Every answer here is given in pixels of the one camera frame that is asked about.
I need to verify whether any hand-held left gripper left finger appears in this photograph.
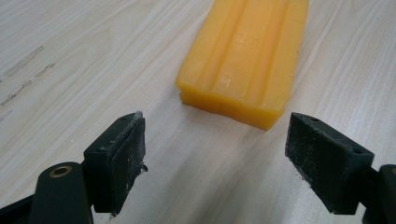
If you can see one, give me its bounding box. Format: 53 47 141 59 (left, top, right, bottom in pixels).
83 110 149 217

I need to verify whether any yellow soap bar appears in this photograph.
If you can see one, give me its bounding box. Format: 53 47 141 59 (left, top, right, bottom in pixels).
175 0 311 132

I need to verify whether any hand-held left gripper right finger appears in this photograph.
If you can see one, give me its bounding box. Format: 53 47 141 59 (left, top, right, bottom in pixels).
284 112 375 216

